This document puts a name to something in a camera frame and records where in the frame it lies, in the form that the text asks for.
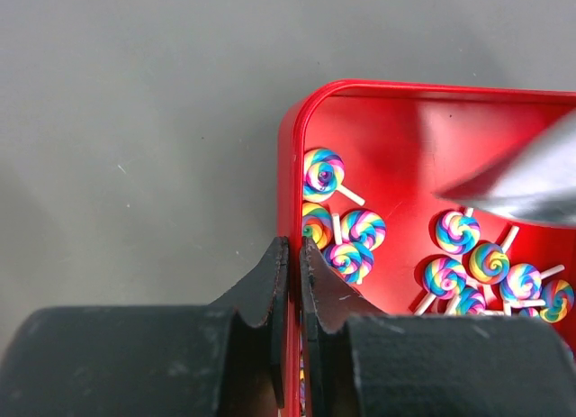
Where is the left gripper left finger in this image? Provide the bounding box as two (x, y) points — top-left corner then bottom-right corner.
(1, 237), (289, 416)

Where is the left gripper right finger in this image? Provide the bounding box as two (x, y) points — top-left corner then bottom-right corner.
(299, 238), (575, 416)

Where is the red candy tray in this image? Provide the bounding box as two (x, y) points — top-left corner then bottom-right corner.
(277, 80), (575, 415)

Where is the silver metal scoop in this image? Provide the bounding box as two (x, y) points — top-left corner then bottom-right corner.
(436, 111), (575, 229)

